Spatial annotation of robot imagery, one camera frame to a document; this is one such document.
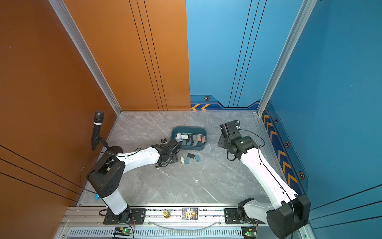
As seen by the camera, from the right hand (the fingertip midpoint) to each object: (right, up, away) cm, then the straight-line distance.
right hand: (224, 140), depth 79 cm
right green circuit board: (+10, -43, -8) cm, 45 cm away
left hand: (-30, -12, +14) cm, 35 cm away
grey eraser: (-16, -4, +20) cm, 26 cm away
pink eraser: (-13, -1, +21) cm, 25 cm away
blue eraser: (-20, -4, +20) cm, 29 cm away
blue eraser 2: (-21, -14, +14) cm, 29 cm away
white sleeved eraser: (-24, -13, +13) cm, 30 cm away
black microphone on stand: (-66, +11, -3) cm, 67 cm away
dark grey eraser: (-19, -11, +16) cm, 27 cm away
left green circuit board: (-49, -43, -9) cm, 66 cm away
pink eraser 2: (-10, -2, +22) cm, 24 cm away
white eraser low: (-23, 0, +22) cm, 32 cm away
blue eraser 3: (-14, -13, +15) cm, 24 cm away
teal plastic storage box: (-19, 0, +21) cm, 28 cm away
